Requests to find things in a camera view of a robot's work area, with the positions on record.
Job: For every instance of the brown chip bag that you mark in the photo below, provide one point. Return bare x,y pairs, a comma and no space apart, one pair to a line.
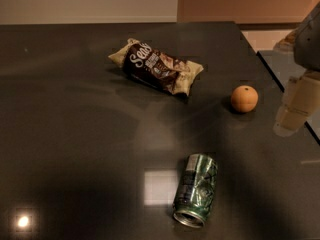
155,68

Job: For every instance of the green soda can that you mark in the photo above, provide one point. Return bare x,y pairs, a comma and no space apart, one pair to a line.
196,190

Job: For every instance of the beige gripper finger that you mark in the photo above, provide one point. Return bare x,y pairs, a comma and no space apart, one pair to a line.
300,100

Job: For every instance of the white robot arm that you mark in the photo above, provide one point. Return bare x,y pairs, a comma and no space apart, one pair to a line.
306,49

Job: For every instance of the orange fruit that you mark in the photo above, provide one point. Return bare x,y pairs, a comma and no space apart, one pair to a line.
244,99

